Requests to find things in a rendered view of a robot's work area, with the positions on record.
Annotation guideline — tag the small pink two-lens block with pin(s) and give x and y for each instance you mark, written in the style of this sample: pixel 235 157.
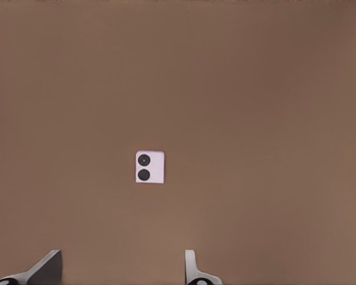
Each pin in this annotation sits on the small pink two-lens block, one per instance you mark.
pixel 154 167

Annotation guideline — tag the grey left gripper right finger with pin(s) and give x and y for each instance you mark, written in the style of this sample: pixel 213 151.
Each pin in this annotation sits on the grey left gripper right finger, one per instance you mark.
pixel 192 267

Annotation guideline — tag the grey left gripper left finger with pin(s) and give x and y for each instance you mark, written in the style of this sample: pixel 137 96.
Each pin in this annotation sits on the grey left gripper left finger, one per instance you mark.
pixel 44 268

